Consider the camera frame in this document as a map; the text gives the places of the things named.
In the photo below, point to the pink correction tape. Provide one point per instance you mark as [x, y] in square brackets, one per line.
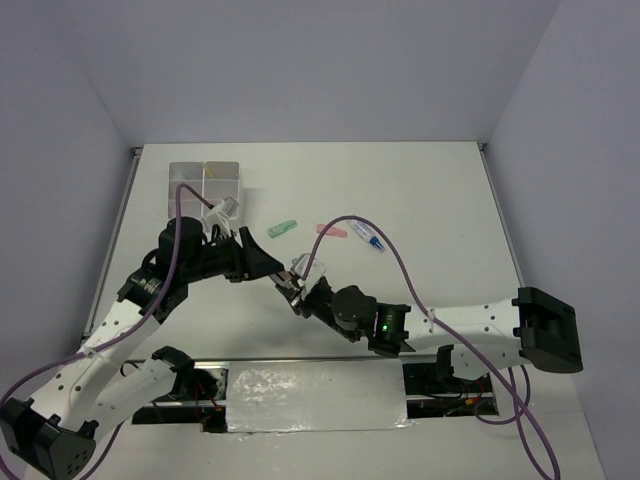
[332, 231]

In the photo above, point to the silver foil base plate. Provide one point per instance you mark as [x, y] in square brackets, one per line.
[315, 396]

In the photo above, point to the white divided container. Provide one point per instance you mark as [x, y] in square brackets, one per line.
[191, 174]
[228, 183]

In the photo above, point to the left white divided container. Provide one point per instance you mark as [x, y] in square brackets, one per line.
[191, 174]

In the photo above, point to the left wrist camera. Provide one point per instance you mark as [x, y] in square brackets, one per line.
[222, 215]

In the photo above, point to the clear glue bottle blue cap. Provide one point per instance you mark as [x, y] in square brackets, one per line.
[366, 234]

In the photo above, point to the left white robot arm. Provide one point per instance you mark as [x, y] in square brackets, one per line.
[57, 428]

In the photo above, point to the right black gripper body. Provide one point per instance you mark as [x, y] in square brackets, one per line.
[317, 300]

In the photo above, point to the green correction tape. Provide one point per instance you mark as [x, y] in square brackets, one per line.
[281, 228]

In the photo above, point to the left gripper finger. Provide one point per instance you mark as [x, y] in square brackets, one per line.
[263, 269]
[253, 253]

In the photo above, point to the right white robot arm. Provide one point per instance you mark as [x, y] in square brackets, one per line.
[533, 328]

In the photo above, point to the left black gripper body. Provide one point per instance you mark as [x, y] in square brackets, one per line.
[223, 258]

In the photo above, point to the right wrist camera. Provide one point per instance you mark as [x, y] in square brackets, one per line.
[314, 270]

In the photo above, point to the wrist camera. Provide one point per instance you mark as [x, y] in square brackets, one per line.
[222, 215]
[314, 270]

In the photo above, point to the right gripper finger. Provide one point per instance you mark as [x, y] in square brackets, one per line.
[292, 294]
[294, 280]

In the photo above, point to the right white divided container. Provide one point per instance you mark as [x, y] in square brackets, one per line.
[228, 183]

